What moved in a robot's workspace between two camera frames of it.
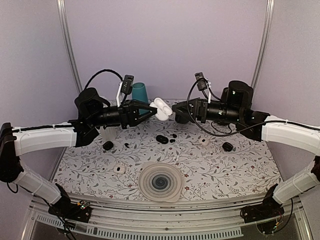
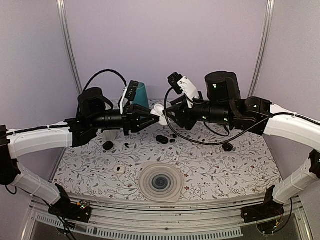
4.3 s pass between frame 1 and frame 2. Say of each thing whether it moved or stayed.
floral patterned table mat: stayed
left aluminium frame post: stayed
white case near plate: stayed
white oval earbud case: moved
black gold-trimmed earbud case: stayed
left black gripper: moved
